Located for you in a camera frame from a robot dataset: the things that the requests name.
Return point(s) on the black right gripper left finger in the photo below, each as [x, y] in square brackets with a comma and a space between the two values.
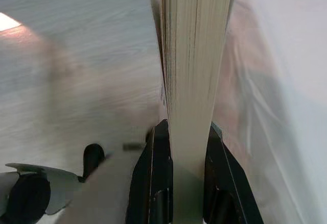
[155, 173]

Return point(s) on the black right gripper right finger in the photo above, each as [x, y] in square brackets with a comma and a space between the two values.
[224, 183]

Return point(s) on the white book with blue letters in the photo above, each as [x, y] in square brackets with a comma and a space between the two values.
[194, 55]

